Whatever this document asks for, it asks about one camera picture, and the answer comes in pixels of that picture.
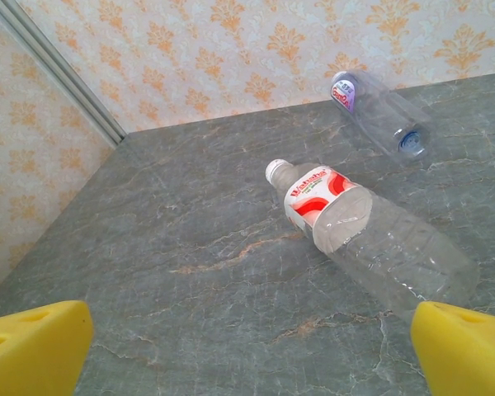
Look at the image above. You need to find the clear bottle red white label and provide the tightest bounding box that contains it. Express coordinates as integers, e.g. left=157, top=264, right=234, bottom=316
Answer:
left=265, top=158, right=482, bottom=327

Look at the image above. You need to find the clear bottle with purple label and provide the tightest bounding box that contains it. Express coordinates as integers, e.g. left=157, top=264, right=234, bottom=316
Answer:
left=330, top=68, right=434, bottom=164

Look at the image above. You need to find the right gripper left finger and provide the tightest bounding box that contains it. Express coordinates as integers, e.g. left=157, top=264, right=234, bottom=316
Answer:
left=0, top=299, right=95, bottom=396

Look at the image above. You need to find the aluminium frame post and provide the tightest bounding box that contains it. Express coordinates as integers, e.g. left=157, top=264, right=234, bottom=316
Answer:
left=0, top=0, right=129, bottom=149

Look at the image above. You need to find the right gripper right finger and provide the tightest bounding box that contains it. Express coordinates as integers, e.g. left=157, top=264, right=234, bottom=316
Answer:
left=410, top=300, right=495, bottom=396

